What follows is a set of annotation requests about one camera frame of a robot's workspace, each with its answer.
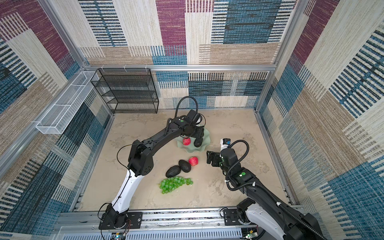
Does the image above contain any red fake apple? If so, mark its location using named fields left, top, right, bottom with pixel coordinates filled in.
left=183, top=138, right=192, bottom=146
left=189, top=157, right=199, bottom=166

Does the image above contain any dark fake avocado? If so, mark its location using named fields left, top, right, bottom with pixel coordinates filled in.
left=194, top=137, right=203, bottom=148
left=179, top=160, right=192, bottom=173
left=166, top=166, right=181, bottom=178

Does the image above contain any green fake grape bunch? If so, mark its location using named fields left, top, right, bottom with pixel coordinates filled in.
left=159, top=177, right=194, bottom=194

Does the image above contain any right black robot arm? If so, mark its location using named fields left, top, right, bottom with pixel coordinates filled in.
left=207, top=148, right=325, bottom=240

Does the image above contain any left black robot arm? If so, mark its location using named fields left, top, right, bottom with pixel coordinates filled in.
left=99, top=110, right=205, bottom=231

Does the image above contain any light green scalloped bowl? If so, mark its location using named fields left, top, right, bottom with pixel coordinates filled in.
left=176, top=128, right=211, bottom=153

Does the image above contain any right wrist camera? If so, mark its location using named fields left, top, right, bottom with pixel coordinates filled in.
left=221, top=138, right=231, bottom=151

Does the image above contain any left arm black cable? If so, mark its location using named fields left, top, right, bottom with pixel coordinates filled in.
left=174, top=95, right=199, bottom=121

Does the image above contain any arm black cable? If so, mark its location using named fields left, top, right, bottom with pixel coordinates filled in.
left=174, top=95, right=199, bottom=121
left=224, top=139, right=328, bottom=240

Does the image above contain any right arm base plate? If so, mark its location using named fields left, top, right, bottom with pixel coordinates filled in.
left=220, top=208, right=250, bottom=226

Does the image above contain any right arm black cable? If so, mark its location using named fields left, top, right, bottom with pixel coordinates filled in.
left=224, top=139, right=328, bottom=240

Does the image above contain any black wire shelf rack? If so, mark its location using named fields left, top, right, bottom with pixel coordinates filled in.
left=91, top=68, right=159, bottom=114

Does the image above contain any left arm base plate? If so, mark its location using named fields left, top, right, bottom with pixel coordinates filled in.
left=99, top=211, right=143, bottom=230

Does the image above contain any white mesh wall basket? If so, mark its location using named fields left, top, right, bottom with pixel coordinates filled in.
left=36, top=71, right=95, bottom=135

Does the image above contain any aluminium front rail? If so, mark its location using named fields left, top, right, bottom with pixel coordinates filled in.
left=53, top=206, right=304, bottom=232

